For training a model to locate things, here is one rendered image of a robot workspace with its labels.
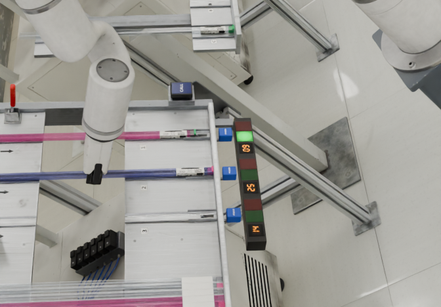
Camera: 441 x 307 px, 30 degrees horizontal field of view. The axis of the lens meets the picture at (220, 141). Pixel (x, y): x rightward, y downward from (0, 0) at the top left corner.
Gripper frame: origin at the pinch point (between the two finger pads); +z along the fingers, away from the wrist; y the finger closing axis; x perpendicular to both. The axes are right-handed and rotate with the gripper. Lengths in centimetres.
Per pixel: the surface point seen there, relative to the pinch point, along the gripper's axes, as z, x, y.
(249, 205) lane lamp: -3.4, 32.6, 8.0
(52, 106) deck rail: 1.7, -9.7, -19.3
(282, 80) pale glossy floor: 58, 70, -92
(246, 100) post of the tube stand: 24, 44, -48
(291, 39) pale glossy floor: 52, 74, -109
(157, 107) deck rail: -1.9, 13.6, -18.9
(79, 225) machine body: 47, 1, -18
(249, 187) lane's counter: -3.4, 32.9, 3.3
